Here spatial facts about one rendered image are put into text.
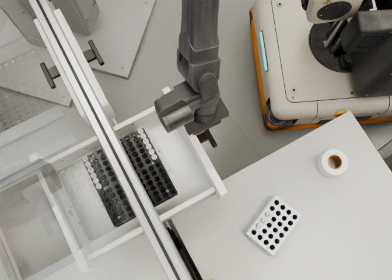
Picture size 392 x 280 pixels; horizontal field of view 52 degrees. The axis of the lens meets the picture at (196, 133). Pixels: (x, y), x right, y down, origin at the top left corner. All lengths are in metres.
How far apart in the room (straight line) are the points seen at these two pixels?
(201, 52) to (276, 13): 1.17
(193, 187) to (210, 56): 0.39
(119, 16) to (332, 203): 1.42
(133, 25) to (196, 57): 1.40
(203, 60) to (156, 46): 1.35
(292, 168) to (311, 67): 0.74
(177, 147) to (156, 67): 1.04
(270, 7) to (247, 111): 0.48
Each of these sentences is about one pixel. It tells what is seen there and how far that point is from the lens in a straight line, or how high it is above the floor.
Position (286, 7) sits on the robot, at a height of 0.28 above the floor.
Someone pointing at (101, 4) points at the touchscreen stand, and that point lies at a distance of 2.16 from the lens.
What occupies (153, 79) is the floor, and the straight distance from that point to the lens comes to 1.99.
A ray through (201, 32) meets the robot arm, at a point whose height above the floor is 1.22.
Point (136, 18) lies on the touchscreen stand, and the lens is 2.11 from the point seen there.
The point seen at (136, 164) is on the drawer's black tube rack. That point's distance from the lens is 0.95.
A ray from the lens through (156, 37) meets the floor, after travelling 2.08.
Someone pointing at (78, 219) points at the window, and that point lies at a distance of 0.26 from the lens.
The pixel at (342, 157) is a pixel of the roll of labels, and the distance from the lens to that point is 1.12.
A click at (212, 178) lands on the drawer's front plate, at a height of 0.93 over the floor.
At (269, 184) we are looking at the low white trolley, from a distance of 1.10.
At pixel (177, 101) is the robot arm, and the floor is 1.11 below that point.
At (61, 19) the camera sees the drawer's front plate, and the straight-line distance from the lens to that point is 1.09.
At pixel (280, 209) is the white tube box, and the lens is 1.06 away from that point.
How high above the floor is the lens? 1.83
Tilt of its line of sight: 75 degrees down
